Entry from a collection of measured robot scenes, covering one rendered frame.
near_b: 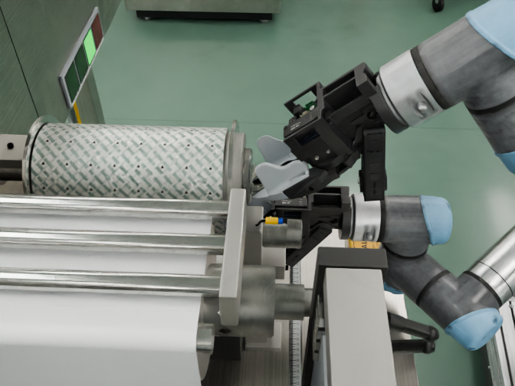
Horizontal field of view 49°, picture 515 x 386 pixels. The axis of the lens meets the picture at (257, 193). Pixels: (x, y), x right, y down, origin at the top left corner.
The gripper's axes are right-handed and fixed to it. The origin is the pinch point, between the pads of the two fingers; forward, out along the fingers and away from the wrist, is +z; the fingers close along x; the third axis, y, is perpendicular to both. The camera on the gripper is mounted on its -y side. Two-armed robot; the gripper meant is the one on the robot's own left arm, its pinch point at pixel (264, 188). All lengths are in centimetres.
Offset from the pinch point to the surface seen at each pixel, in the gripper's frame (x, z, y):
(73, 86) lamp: -31.8, 31.9, 17.4
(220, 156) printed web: 0.4, 0.5, 7.9
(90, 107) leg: -79, 71, -2
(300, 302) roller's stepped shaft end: 23.7, -9.3, 5.1
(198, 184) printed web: 3.1, 3.9, 7.7
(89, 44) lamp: -44, 31, 18
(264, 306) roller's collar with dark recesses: 25.0, -7.5, 7.9
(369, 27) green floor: -270, 37, -132
